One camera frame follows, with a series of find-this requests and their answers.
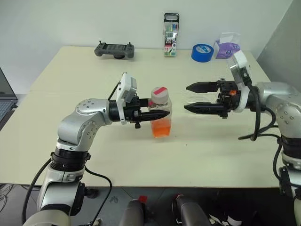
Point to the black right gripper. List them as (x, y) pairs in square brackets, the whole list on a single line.
[(229, 100)]

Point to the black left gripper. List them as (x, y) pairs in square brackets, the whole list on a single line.
[(132, 114)]

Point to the clear bottle with orange drink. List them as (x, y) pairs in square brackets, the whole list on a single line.
[(162, 129)]

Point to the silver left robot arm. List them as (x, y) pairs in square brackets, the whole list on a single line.
[(75, 127)]

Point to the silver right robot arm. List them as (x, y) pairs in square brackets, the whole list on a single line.
[(277, 94)]

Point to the blue tape roll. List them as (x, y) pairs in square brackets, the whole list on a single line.
[(196, 56)]

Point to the purple tissue box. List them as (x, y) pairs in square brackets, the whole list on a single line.
[(223, 50)]

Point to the marker pen pack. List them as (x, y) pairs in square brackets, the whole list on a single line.
[(170, 40)]

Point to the grey handheld remote controller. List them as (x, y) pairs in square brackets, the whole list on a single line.
[(113, 48)]

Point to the dark rounded shape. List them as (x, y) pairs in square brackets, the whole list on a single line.
[(131, 214), (190, 212)]

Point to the dark grey laptop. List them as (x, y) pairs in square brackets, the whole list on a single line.
[(4, 103)]

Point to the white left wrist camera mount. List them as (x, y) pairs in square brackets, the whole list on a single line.
[(125, 87)]

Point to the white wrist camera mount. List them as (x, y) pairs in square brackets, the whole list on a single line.
[(240, 58), (125, 87)]

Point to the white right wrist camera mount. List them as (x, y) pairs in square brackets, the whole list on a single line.
[(240, 58)]

